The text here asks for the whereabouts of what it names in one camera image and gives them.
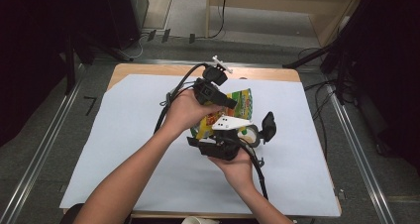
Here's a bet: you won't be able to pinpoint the green yellow spout pouch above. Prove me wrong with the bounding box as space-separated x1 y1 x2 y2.
189 87 255 141

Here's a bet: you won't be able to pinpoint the black tripod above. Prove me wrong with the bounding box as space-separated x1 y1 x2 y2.
282 17 365 106

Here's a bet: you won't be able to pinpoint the black hanging cable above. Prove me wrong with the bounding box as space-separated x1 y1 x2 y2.
207 0 230 40

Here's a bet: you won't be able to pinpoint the black floor cables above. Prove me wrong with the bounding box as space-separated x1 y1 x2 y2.
297 46 342 160

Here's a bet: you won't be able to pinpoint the left hand-held gripper cable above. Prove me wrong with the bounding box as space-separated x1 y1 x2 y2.
153 62 211 134

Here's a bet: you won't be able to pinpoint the black cabinet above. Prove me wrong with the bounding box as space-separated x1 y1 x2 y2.
98 0 150 52

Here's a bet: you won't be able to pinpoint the person's left hand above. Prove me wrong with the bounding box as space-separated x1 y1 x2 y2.
162 88 224 138

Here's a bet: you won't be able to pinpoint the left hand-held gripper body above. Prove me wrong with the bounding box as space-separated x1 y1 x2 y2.
192 55 234 106

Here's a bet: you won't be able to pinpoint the person's right hand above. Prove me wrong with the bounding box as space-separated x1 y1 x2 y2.
207 150 256 193

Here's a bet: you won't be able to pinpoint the clear jar with black lid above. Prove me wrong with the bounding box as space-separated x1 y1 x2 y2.
237 111 277 149

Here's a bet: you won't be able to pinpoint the white floor cable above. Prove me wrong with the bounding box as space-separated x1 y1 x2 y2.
115 35 147 60

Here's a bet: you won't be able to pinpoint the wooden frame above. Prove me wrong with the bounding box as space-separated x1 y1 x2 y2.
204 0 366 48

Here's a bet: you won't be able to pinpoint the white paper sheet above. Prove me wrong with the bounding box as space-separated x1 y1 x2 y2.
58 73 342 218

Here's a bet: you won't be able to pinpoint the black stand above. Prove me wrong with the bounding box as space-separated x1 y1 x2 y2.
62 30 134 96

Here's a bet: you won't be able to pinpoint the dark curtain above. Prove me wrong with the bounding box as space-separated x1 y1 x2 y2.
0 0 107 148
330 0 420 173

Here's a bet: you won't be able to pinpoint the metal floor rail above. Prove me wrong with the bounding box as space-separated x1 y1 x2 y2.
92 58 285 68
325 74 397 224
0 64 87 224

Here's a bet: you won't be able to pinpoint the hand-held gripper cable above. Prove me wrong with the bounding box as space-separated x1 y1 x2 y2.
231 136 269 201
153 62 211 134

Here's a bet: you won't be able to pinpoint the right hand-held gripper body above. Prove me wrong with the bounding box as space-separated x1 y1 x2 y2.
199 115 255 162

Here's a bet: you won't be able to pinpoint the white paper cup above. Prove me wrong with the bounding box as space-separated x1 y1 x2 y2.
180 216 221 224

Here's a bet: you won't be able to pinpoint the right hand-held gripper cable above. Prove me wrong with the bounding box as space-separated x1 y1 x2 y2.
231 136 269 201

